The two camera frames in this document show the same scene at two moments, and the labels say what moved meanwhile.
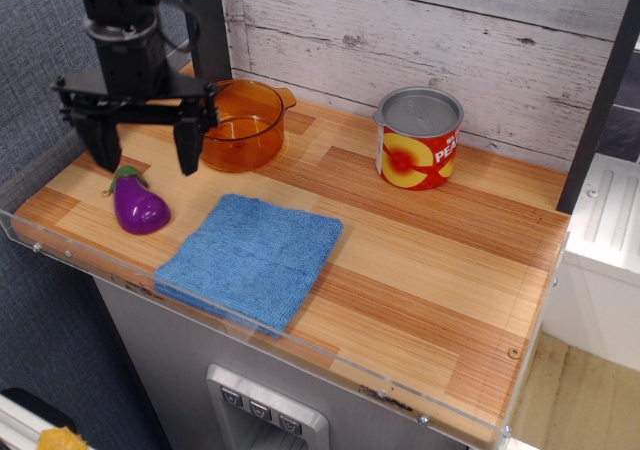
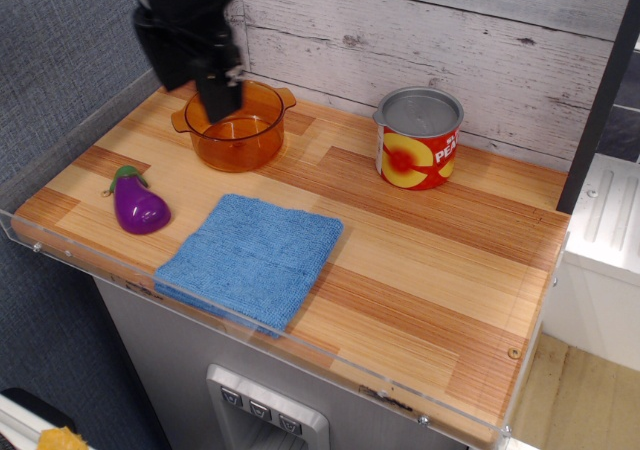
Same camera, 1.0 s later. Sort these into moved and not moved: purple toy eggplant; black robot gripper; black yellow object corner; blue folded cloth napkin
Moved: black robot gripper
Not moved: blue folded cloth napkin; black yellow object corner; purple toy eggplant
